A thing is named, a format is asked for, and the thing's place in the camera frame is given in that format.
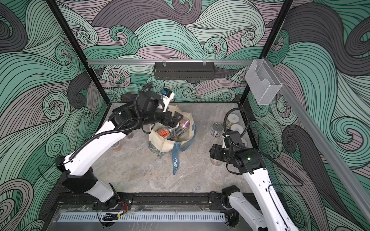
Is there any red label seed jar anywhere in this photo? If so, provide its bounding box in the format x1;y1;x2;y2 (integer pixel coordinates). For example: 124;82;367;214
111;141;122;152

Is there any purple label seed jar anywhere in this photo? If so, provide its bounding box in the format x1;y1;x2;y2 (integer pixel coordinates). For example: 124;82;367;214
179;117;190;131

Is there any aluminium wall rail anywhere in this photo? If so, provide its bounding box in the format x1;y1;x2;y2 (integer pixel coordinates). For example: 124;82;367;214
86;59;253;66

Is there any red carrot label jar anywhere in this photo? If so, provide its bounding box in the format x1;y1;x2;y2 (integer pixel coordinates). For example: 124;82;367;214
157;128;171;139

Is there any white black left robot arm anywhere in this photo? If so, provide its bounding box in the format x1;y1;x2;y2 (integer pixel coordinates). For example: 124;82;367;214
55;103;183;208

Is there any green label seed jar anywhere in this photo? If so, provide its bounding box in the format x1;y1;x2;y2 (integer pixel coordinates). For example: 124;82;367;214
226;113;240;130

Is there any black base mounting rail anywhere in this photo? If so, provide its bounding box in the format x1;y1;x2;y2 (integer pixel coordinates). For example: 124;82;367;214
57;192;261;211

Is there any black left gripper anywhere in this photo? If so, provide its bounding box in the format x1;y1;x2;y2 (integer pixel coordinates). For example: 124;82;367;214
140;107;182;129

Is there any clear acrylic wall box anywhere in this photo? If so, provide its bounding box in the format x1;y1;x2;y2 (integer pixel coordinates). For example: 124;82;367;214
245;59;282;105

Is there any white slotted cable duct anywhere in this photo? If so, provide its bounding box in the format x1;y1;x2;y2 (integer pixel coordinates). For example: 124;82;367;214
57;212;226;223

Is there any beige canvas tote bag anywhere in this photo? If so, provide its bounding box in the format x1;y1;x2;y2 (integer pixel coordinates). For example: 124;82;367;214
148;105;197;175

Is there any black perforated wall shelf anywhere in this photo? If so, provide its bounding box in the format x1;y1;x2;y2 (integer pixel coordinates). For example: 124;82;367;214
153;62;216;80

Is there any clear red label jar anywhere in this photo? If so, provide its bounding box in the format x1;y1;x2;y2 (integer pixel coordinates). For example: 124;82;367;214
210;158;223;167

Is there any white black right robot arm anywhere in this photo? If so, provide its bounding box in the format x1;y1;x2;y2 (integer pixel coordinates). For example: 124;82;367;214
210;144;298;231

